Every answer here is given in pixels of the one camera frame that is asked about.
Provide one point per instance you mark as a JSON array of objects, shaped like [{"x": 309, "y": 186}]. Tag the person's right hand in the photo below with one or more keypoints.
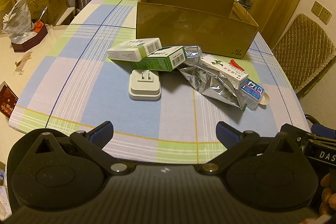
[{"x": 329, "y": 195}]

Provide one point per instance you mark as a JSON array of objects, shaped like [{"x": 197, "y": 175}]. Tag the silver foil bag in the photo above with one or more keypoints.
[{"x": 210, "y": 82}]

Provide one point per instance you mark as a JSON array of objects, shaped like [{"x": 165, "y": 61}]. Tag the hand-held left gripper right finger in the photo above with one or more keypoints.
[{"x": 227, "y": 132}]

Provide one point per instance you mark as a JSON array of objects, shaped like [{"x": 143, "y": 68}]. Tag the white power adapter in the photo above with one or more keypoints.
[{"x": 144, "y": 86}]

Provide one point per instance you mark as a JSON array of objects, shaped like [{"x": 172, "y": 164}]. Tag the plaid cloth covered desktop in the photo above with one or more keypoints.
[{"x": 92, "y": 82}]

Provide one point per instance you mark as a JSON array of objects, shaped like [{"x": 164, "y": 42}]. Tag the clear plastic box blue label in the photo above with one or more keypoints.
[{"x": 253, "y": 92}]

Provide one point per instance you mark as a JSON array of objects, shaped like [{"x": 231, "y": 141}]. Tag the white medicine box plant print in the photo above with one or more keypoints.
[{"x": 225, "y": 70}]

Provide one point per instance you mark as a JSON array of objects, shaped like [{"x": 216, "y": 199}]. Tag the maroon box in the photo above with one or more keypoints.
[{"x": 29, "y": 41}]

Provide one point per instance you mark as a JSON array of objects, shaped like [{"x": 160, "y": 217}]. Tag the beige wall socket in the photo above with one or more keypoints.
[
  {"x": 317, "y": 7},
  {"x": 326, "y": 16}
]

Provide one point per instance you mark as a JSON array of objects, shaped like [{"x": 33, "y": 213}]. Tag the beige embroidered tablecloth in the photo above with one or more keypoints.
[{"x": 15, "y": 77}]

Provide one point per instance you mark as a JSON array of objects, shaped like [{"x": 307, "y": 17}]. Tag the white green medicine box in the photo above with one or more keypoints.
[{"x": 131, "y": 49}]

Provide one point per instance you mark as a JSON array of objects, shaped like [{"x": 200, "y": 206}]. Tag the quilted cushion chair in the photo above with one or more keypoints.
[{"x": 304, "y": 50}]

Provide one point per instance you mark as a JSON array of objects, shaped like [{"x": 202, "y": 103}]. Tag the small orange object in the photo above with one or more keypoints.
[{"x": 38, "y": 26}]

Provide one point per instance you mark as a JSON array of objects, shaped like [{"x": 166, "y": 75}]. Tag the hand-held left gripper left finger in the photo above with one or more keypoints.
[{"x": 101, "y": 132}]

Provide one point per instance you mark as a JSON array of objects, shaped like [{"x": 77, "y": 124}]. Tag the red candy packet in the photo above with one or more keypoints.
[{"x": 236, "y": 65}]

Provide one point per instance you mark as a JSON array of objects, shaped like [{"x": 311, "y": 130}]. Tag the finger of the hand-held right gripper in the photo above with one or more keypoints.
[
  {"x": 325, "y": 132},
  {"x": 296, "y": 129}
]

